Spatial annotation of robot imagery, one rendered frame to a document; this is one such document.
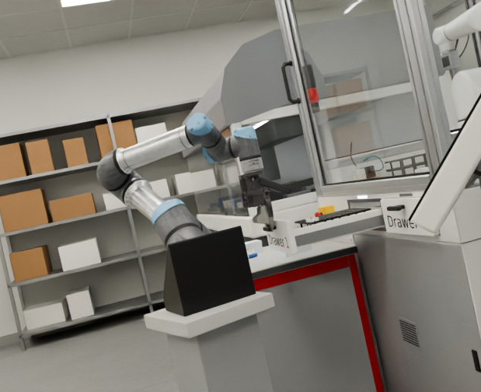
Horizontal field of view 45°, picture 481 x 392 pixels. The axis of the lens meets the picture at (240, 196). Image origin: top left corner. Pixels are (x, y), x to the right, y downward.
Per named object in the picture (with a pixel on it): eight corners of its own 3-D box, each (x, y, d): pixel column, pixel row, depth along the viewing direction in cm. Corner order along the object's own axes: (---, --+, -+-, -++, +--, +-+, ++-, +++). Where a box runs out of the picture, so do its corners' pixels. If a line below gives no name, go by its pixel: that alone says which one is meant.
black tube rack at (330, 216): (314, 241, 191) (310, 222, 191) (298, 239, 209) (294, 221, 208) (374, 226, 196) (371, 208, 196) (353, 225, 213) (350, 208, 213)
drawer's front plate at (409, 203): (434, 236, 160) (426, 197, 159) (386, 232, 188) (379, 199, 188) (440, 235, 160) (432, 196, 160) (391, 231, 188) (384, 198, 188)
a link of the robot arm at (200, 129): (83, 152, 203) (205, 103, 188) (102, 167, 212) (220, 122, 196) (81, 178, 197) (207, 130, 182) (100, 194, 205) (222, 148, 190)
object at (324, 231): (295, 248, 186) (291, 230, 186) (274, 243, 211) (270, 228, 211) (406, 221, 194) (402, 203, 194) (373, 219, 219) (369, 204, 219)
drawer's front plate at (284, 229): (293, 254, 184) (286, 221, 183) (270, 249, 212) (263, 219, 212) (298, 253, 184) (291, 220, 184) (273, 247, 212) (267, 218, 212)
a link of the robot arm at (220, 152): (197, 133, 199) (225, 125, 194) (212, 150, 207) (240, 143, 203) (196, 152, 195) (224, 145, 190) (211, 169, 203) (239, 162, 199)
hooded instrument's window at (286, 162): (249, 217, 280) (228, 126, 279) (198, 214, 454) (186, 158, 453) (454, 169, 304) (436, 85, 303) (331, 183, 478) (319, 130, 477)
